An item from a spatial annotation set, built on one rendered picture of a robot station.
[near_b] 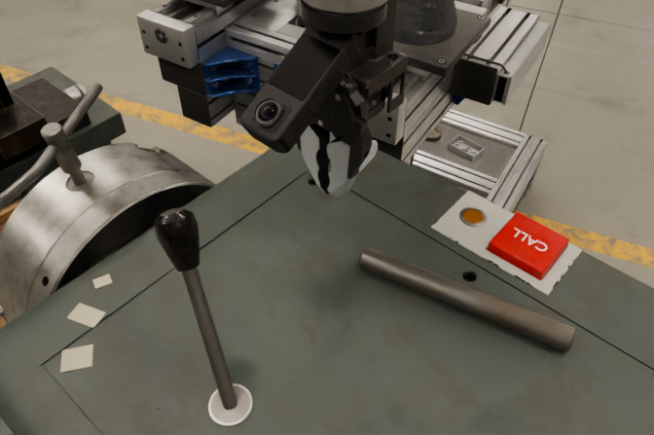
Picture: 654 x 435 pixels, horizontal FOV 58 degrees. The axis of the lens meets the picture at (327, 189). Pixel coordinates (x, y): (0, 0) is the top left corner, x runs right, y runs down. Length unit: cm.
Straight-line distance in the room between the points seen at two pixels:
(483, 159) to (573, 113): 86
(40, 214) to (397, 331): 44
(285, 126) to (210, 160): 223
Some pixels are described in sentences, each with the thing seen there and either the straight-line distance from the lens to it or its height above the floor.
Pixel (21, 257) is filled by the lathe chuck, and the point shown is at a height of 119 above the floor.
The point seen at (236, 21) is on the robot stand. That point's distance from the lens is 141.
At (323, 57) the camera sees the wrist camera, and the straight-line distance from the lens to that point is 49.
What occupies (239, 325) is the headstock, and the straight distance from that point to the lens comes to 56.
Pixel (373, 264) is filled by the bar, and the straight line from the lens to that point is 58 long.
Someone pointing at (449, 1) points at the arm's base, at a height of 123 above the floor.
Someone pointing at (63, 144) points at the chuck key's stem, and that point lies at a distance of 72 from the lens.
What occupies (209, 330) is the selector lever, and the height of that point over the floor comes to 132.
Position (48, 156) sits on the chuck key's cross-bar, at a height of 130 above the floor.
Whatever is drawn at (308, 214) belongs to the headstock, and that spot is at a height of 126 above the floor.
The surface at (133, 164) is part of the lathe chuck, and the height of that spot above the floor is 123.
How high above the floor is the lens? 172
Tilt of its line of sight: 43 degrees down
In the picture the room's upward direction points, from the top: straight up
